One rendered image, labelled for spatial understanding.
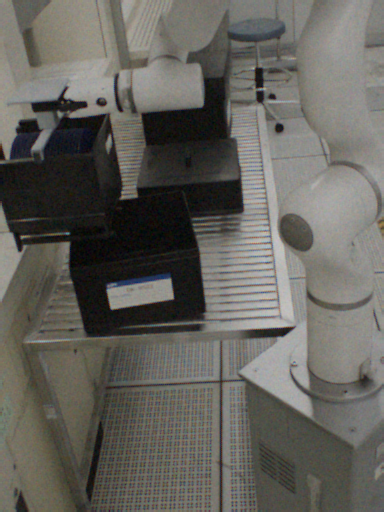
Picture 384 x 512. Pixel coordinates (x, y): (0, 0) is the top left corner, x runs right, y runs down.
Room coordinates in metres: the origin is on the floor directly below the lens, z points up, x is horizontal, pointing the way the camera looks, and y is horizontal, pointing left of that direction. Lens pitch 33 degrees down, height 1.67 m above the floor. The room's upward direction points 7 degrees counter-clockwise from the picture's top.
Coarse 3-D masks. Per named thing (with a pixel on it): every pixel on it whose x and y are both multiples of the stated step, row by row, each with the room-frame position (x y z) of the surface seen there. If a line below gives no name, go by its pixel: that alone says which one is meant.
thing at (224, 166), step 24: (168, 144) 1.89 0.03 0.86; (192, 144) 1.87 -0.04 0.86; (216, 144) 1.84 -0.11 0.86; (144, 168) 1.74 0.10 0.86; (168, 168) 1.72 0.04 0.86; (192, 168) 1.70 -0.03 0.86; (216, 168) 1.68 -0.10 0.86; (240, 168) 1.86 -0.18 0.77; (144, 192) 1.62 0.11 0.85; (192, 192) 1.61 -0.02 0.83; (216, 192) 1.60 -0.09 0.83; (240, 192) 1.60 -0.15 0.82
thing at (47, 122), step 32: (32, 96) 1.24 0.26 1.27; (32, 128) 1.39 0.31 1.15; (64, 128) 1.38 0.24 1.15; (96, 128) 1.37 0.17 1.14; (32, 160) 1.17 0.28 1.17; (64, 160) 1.16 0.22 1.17; (96, 160) 1.19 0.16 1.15; (0, 192) 1.19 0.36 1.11; (32, 192) 1.18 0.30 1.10; (64, 192) 1.17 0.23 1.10; (96, 192) 1.17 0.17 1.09; (32, 224) 1.18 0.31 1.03; (64, 224) 1.17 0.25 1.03; (96, 224) 1.17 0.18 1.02
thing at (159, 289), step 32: (128, 224) 1.43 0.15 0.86; (160, 224) 1.43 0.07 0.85; (192, 224) 1.27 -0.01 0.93; (96, 256) 1.42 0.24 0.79; (128, 256) 1.40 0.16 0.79; (160, 256) 1.16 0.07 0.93; (192, 256) 1.16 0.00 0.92; (96, 288) 1.15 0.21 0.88; (128, 288) 1.16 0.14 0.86; (160, 288) 1.16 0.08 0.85; (192, 288) 1.16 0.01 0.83; (96, 320) 1.15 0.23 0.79; (128, 320) 1.15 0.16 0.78; (160, 320) 1.16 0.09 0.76
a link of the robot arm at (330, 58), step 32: (320, 0) 0.99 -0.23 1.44; (352, 0) 0.96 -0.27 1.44; (320, 32) 0.94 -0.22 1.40; (352, 32) 0.93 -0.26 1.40; (320, 64) 0.92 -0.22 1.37; (352, 64) 0.92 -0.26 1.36; (320, 96) 0.92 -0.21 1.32; (352, 96) 0.91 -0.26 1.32; (320, 128) 0.93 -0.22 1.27; (352, 128) 0.92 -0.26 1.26; (352, 160) 0.96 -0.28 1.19
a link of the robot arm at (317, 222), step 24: (336, 168) 0.95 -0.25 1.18; (312, 192) 0.89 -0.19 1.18; (336, 192) 0.89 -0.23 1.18; (360, 192) 0.90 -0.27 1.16; (288, 216) 0.88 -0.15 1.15; (312, 216) 0.86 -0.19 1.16; (336, 216) 0.86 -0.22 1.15; (360, 216) 0.88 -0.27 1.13; (288, 240) 0.88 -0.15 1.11; (312, 240) 0.85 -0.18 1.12; (336, 240) 0.84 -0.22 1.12; (312, 264) 0.88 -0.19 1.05; (336, 264) 0.85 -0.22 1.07; (360, 264) 0.90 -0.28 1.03; (312, 288) 0.92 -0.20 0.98; (336, 288) 0.89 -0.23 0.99; (360, 288) 0.89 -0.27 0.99
